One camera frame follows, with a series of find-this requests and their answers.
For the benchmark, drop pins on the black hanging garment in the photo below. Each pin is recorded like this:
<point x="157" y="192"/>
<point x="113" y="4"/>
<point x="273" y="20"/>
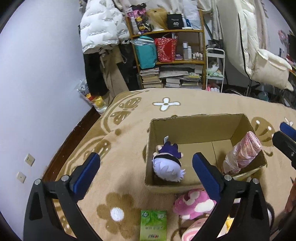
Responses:
<point x="94" y="76"/>

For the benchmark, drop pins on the pink yarn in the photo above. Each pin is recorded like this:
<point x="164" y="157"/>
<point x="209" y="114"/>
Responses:
<point x="242" y="154"/>

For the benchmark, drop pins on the upper wall socket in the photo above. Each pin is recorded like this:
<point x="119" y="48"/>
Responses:
<point x="29" y="159"/>

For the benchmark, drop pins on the green tissue pack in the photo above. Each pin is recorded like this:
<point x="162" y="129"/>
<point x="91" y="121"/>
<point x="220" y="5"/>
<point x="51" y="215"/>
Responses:
<point x="153" y="225"/>

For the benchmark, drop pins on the yellow plush toy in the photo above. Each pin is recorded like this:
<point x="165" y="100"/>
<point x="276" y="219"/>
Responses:
<point x="229" y="222"/>

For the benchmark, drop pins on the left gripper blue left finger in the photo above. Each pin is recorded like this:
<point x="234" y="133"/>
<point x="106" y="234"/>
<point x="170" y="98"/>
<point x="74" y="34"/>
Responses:
<point x="84" y="174"/>

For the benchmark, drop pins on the floral curtain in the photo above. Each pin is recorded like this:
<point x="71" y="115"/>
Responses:
<point x="209" y="7"/>

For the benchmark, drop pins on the black box marked 40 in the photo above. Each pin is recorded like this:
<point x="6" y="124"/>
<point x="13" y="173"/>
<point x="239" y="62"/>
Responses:
<point x="174" y="21"/>

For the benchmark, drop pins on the purple haired plush doll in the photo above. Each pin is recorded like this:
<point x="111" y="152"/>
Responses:
<point x="166" y="162"/>

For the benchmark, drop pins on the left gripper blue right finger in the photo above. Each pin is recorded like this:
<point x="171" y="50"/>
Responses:
<point x="209" y="176"/>

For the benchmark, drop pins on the lower wall socket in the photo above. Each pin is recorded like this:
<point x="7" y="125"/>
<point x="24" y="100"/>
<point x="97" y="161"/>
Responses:
<point x="21" y="177"/>

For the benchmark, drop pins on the teal tote bag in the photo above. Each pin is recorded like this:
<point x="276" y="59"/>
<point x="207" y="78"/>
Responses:
<point x="146" y="52"/>

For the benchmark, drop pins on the stack of books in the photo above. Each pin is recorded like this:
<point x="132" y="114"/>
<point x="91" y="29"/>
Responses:
<point x="150" y="78"/>

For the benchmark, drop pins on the pink bear plush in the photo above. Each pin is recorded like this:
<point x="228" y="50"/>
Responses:
<point x="193" y="204"/>

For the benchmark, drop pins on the wall socket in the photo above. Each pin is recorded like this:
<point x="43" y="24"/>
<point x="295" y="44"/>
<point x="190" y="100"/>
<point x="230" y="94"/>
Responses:
<point x="21" y="177"/>
<point x="29" y="159"/>

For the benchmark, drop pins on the person's right hand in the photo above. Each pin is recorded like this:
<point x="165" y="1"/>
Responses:
<point x="291" y="199"/>

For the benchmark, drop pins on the plastic bag of toys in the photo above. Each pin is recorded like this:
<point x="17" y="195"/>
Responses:
<point x="95" y="100"/>

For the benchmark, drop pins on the blonde wig on head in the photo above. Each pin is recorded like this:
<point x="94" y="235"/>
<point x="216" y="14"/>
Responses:
<point x="158" y="19"/>

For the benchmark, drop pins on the beige trench coat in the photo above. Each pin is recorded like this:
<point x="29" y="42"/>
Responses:
<point x="112" y="76"/>

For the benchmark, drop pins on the cream padded recliner chair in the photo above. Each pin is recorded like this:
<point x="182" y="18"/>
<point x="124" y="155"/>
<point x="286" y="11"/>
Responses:
<point x="251" y="57"/>

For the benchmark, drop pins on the wooden shelf unit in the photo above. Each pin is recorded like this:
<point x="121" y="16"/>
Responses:
<point x="188" y="69"/>

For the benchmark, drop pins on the red patterned gift bag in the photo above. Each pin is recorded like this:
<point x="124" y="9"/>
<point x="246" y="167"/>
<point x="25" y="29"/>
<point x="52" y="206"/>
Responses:
<point x="166" y="49"/>

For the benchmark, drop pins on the white utility cart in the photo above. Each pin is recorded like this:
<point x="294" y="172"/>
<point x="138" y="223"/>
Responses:
<point x="215" y="69"/>

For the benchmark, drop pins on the open cardboard box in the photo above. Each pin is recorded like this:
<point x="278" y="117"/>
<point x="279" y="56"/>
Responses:
<point x="213" y="135"/>

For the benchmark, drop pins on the pink square plush cushion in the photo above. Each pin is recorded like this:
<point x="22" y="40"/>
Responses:
<point x="196" y="226"/>

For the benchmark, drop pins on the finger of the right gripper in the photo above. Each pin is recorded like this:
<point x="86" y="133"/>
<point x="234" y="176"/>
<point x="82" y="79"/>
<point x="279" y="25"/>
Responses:
<point x="285" y="144"/>
<point x="288" y="130"/>

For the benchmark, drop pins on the white puffer jacket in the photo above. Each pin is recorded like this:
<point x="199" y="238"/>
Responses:
<point x="102" y="26"/>

